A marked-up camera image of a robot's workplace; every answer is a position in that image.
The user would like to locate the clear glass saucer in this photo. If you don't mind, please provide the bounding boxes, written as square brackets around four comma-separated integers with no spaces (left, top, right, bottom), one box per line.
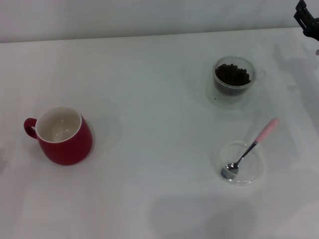
[211,140,265,186]

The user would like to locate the clear glass cup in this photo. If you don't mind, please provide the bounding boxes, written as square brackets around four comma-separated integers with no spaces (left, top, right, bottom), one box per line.
[204,56,267,110]

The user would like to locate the pink handled metal spoon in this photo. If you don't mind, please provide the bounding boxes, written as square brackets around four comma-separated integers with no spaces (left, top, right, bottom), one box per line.
[221,118,279,180]

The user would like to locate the red ceramic mug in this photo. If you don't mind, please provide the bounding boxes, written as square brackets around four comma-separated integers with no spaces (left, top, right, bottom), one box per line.
[23,106,93,166]

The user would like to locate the coffee beans pile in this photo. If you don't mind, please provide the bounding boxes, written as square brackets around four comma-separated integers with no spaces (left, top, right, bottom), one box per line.
[214,63,251,97]

